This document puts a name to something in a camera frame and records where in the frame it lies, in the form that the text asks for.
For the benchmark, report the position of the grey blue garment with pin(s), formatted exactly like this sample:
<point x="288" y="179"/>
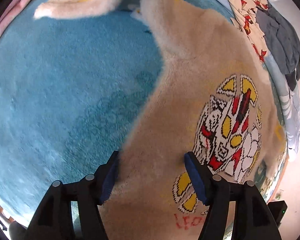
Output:
<point x="283" y="43"/>

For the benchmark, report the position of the light blue floral duvet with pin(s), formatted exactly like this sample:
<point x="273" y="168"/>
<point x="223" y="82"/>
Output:
<point x="288" y="100"/>

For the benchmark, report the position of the beige fuzzy sweater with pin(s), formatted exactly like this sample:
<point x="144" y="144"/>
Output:
<point x="214" y="99"/>

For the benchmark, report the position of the cream red patterned garment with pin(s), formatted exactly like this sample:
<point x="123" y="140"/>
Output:
<point x="245" y="14"/>

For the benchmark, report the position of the blue floral bed blanket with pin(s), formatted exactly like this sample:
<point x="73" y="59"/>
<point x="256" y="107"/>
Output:
<point x="69" y="94"/>

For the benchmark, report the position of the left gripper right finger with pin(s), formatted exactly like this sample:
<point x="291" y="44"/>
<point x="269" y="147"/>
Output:
<point x="252" y="217"/>

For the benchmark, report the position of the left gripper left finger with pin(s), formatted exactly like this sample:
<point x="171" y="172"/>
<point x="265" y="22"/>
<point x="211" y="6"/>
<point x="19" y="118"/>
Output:
<point x="53" y="217"/>

